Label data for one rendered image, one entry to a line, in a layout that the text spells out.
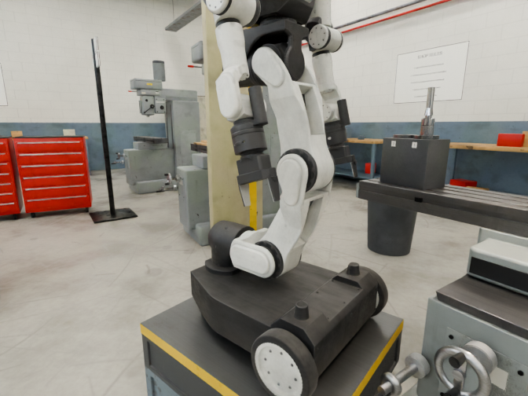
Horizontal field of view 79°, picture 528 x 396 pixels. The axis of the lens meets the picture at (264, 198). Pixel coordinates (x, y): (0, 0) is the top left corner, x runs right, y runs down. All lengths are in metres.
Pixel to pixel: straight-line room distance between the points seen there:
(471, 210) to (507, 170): 4.51
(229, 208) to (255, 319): 1.37
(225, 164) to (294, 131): 1.28
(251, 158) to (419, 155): 0.72
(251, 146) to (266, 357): 0.59
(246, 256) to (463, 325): 0.67
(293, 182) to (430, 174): 0.59
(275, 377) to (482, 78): 5.44
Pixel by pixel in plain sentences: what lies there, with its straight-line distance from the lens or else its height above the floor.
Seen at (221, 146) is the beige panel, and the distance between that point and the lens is 2.21.
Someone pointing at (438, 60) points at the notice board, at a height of 2.16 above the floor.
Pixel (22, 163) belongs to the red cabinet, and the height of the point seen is 0.70.
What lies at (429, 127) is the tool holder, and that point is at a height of 1.14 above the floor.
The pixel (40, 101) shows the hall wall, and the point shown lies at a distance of 9.27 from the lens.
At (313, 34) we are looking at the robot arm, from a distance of 1.27.
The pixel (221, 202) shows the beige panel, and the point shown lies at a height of 0.62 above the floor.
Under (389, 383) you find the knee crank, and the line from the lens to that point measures 1.00.
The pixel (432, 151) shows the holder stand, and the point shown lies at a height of 1.06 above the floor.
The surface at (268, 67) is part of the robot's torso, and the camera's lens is 1.03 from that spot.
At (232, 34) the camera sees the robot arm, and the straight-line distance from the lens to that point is 0.91.
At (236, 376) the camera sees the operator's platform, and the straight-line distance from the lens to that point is 1.12.
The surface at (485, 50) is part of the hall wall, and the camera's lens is 6.01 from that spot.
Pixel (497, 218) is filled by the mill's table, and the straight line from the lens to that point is 1.22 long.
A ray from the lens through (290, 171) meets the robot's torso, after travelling 0.96.
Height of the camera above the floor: 1.15
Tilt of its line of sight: 13 degrees down
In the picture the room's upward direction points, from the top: straight up
